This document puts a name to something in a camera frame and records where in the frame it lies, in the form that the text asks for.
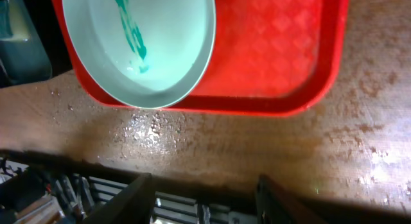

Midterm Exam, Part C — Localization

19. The black rectangular tray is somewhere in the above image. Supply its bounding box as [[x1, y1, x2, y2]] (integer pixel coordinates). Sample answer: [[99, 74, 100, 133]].
[[1, 0, 73, 88]]

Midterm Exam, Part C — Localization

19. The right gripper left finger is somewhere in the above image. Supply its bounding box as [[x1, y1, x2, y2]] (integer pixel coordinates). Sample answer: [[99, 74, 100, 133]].
[[82, 173, 155, 224]]

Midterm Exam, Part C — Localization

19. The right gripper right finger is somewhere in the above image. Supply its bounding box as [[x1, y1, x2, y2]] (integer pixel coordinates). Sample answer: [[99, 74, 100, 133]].
[[256, 175, 327, 224]]

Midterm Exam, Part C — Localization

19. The mint green plate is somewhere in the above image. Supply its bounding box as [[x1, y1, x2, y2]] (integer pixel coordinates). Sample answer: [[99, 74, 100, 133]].
[[62, 0, 216, 109]]

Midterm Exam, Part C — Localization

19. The red plastic serving tray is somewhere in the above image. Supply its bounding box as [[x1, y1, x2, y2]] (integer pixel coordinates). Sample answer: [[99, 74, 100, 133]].
[[52, 0, 349, 117]]

